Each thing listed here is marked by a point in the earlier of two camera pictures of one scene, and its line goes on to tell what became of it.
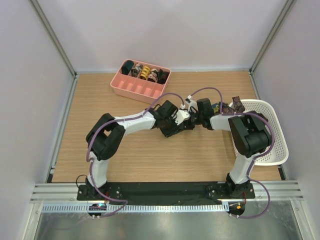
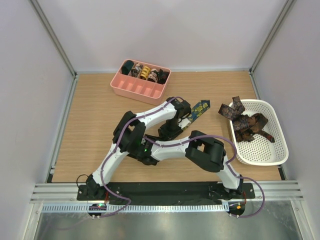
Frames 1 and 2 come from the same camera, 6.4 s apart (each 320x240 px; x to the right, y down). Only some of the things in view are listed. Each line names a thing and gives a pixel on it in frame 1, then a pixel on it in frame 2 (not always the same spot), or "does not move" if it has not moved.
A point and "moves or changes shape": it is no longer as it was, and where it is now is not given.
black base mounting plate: x=208 y=193 does not move
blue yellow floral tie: x=216 y=108 moves or changes shape
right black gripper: x=192 y=126 to x=144 y=142
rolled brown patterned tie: x=136 y=71 does not move
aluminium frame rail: x=279 y=191 does not move
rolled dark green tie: x=127 y=66 does not move
